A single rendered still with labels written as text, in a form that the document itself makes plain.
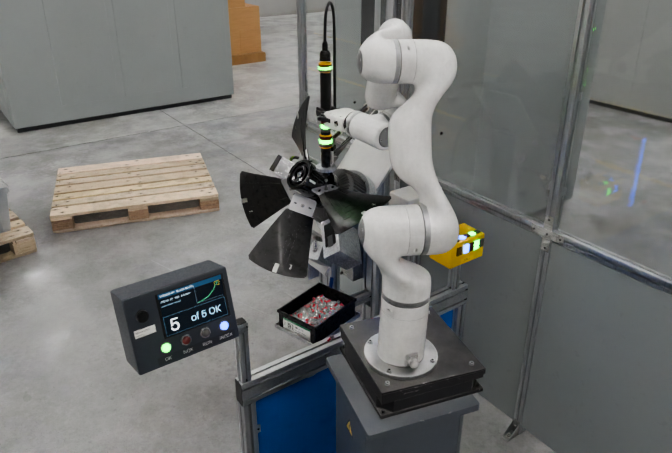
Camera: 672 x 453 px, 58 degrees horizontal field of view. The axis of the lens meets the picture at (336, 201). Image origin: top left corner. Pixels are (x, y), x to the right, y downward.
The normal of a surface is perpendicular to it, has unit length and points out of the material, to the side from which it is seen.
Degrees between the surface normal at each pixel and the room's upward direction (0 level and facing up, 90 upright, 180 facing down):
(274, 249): 51
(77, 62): 90
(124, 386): 1
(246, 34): 90
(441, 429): 90
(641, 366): 90
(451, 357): 2
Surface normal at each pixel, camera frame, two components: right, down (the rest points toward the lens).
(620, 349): -0.81, 0.24
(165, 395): 0.00, -0.91
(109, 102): 0.58, 0.33
